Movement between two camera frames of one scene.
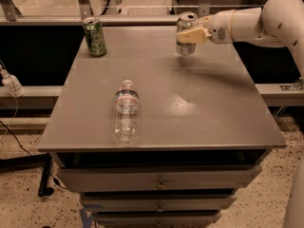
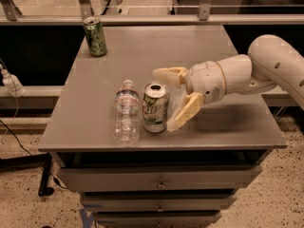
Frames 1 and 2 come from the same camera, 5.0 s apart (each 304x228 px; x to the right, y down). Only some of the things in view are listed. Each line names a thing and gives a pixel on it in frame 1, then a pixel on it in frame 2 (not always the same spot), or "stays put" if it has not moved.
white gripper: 218,28 → 205,81
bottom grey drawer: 158,219 stays put
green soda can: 94,36 stays put
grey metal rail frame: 9,13 stays put
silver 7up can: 186,21 → 155,105
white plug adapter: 11,85 stays put
